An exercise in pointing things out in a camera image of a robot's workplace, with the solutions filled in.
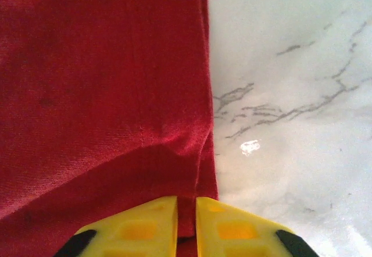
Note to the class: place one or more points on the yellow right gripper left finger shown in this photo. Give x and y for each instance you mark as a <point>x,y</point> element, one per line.
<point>139,231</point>

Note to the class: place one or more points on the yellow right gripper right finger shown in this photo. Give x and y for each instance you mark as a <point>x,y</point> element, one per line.
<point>232,231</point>

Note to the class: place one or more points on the red t-shirt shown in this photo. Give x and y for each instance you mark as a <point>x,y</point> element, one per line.
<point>87,94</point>

